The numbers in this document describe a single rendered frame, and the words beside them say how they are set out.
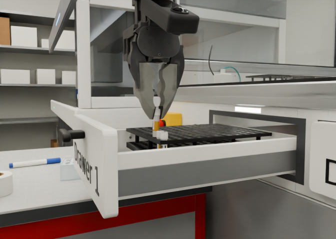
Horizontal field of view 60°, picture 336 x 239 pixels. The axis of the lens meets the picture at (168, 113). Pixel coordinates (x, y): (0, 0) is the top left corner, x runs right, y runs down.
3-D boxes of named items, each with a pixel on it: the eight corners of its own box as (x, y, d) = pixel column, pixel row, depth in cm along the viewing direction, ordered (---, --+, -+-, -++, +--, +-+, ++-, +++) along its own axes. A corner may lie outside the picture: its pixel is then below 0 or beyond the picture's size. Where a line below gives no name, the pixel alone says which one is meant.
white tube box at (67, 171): (60, 180, 71) (59, 165, 70) (64, 171, 79) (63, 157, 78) (112, 177, 73) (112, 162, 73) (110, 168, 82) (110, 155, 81)
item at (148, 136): (160, 144, 44) (160, 140, 44) (126, 131, 60) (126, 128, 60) (171, 144, 45) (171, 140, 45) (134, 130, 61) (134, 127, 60)
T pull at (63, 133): (62, 143, 43) (62, 134, 43) (58, 136, 49) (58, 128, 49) (87, 141, 44) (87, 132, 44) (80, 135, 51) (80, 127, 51)
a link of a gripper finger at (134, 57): (153, 89, 48) (155, 36, 48) (157, 89, 46) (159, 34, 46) (126, 88, 46) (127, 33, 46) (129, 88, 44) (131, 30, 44)
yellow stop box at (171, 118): (167, 137, 87) (167, 113, 86) (157, 134, 93) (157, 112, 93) (182, 136, 89) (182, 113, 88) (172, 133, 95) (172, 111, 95)
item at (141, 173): (115, 201, 37) (114, 154, 37) (83, 160, 60) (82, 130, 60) (327, 168, 54) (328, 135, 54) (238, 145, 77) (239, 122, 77)
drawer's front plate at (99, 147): (104, 221, 35) (103, 130, 34) (73, 166, 61) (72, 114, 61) (118, 218, 36) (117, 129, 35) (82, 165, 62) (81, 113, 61)
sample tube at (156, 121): (150, 136, 48) (151, 108, 48) (157, 136, 49) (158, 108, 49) (153, 137, 47) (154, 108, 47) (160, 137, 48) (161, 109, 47)
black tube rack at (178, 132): (160, 182, 44) (160, 140, 44) (126, 158, 60) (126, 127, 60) (271, 167, 54) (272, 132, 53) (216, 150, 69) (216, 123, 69)
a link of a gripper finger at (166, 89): (164, 115, 54) (162, 64, 53) (179, 117, 48) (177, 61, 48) (149, 116, 52) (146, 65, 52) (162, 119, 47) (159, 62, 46)
